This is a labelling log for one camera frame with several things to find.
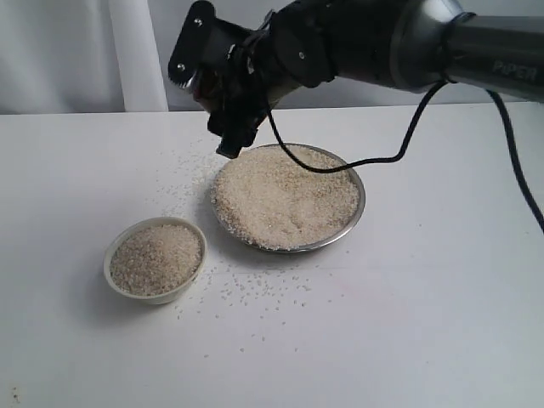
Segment rice in white bowl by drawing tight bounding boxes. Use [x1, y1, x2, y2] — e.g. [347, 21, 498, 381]
[110, 225, 202, 297]

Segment brown wooden cup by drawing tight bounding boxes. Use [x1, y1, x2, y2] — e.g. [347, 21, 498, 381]
[192, 68, 224, 113]

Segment rice on steel plate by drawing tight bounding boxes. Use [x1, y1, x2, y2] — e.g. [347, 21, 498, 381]
[212, 144, 360, 251]

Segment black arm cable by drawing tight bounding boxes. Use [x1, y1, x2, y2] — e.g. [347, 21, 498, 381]
[254, 12, 544, 235]

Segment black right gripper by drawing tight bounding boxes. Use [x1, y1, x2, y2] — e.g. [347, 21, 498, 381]
[167, 1, 281, 158]

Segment spilled rice grains on table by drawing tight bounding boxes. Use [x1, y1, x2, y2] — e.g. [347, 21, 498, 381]
[142, 145, 353, 360]

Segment round steel plate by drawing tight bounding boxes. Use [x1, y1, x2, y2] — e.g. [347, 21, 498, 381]
[209, 142, 367, 253]

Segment white backdrop curtain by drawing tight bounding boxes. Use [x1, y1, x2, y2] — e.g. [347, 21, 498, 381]
[0, 0, 544, 115]

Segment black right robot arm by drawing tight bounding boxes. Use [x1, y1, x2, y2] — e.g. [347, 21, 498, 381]
[167, 1, 543, 158]

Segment white ceramic bowl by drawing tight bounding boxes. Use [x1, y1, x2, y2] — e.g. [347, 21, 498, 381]
[103, 217, 207, 305]

